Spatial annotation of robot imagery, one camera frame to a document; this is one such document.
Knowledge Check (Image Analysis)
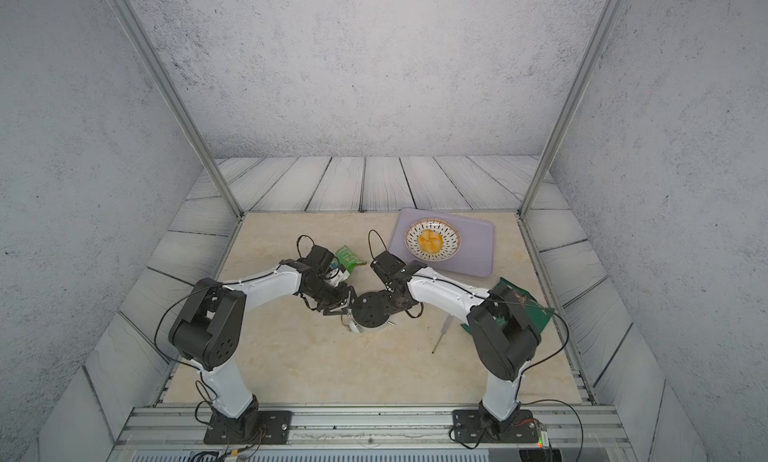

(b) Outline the left aluminium frame post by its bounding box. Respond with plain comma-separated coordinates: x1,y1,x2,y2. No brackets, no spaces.
106,0,245,222

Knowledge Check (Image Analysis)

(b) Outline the right aluminium frame post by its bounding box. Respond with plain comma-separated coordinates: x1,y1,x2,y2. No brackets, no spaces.
518,0,626,220

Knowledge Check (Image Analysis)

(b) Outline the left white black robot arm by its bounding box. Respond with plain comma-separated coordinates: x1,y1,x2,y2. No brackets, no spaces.
168,245,356,420

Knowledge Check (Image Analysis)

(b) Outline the patterned white plate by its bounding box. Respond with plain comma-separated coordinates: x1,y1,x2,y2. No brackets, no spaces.
404,219,461,262

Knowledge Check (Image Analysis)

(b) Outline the large green chips bag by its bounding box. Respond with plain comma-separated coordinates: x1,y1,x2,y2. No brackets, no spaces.
463,277,553,341

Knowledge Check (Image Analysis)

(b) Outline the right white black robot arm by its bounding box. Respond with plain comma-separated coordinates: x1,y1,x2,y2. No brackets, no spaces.
361,251,552,430

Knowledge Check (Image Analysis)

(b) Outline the lavender plastic tray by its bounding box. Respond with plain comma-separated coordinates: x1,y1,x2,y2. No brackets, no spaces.
388,209,495,277

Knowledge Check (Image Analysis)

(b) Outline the clear handle screwdriver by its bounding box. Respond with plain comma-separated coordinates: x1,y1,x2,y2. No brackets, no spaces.
431,315,454,354

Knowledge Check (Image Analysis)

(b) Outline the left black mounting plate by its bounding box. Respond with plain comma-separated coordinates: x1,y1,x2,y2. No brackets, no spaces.
203,410,293,446

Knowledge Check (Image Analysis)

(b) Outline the white twin-bell alarm clock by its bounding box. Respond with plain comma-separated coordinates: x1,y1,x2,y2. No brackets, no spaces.
346,290,395,335

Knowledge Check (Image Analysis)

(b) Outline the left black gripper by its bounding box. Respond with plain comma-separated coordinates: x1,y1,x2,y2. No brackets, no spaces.
305,278,365,316

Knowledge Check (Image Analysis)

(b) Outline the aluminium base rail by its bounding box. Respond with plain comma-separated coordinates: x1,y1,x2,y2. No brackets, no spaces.
109,402,636,461

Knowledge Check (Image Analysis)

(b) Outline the small green snack packet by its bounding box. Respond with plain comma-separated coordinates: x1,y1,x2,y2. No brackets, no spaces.
335,246,367,274

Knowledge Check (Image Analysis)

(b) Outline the aluminium frame post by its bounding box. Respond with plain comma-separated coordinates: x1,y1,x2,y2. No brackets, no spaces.
106,0,245,222
518,0,626,220

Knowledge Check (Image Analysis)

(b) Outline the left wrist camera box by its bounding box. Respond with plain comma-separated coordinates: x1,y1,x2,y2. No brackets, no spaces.
326,266,350,287

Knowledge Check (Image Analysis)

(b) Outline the black mounting plate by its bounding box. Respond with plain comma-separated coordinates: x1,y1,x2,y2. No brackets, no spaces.
203,410,293,446
449,409,542,446

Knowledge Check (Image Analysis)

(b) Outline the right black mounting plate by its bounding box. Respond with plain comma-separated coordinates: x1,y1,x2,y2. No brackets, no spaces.
449,409,542,446

